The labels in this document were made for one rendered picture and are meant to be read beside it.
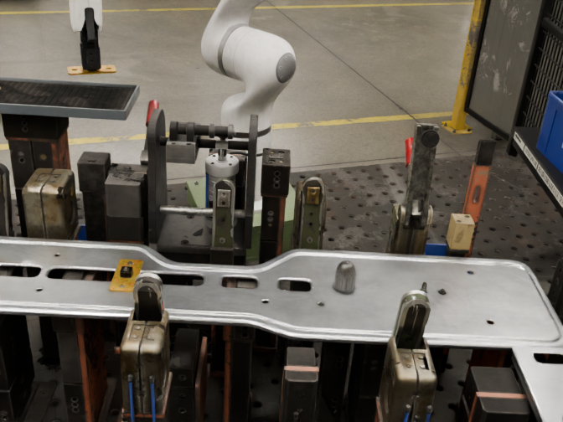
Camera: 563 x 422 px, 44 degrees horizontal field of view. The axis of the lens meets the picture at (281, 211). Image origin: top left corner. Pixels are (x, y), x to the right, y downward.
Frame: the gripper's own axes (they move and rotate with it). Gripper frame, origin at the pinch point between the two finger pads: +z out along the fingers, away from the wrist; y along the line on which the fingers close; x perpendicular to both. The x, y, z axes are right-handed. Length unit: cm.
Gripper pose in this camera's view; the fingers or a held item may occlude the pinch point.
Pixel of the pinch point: (90, 55)
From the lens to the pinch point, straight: 132.5
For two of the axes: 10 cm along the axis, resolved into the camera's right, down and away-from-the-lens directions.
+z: -0.6, 8.7, 5.0
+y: 3.1, 4.9, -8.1
